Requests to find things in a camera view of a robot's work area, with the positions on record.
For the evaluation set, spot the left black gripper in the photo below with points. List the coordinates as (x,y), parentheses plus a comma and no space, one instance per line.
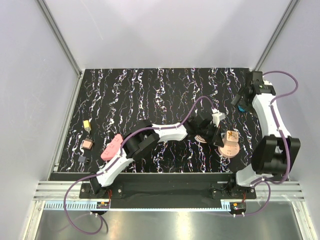
(216,139)

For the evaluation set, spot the grey slotted cable duct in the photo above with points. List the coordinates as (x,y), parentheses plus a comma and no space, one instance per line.
(77,205)

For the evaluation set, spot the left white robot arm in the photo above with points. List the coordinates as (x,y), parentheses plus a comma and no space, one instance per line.
(144,137)

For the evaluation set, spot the left aluminium frame post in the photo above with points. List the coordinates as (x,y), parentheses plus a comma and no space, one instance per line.
(58,35)

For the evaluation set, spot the pink triangular power socket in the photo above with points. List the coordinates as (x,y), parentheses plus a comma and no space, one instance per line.
(112,148)

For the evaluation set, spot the blue plug adapter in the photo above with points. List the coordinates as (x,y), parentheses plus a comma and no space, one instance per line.
(241,109)

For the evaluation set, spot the pink round power strip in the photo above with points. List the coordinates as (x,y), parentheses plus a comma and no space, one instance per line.
(229,150)

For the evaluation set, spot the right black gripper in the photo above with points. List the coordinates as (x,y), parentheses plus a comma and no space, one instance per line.
(237,100)

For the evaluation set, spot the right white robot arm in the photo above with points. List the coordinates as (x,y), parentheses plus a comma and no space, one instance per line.
(273,158)

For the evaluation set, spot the pink plug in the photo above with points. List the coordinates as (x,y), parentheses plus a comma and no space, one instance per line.
(87,144)

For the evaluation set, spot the yellow plug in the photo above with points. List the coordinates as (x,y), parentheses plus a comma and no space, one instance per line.
(87,125)

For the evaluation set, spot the dark grey plug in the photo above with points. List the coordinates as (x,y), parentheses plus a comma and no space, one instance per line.
(83,159)

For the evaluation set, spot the right aluminium frame post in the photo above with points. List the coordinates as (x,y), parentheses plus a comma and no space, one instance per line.
(276,33)

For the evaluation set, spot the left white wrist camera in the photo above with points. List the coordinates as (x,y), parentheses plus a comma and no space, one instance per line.
(217,116)

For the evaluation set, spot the aluminium frame post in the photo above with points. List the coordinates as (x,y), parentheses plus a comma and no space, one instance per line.
(58,35)
(276,33)

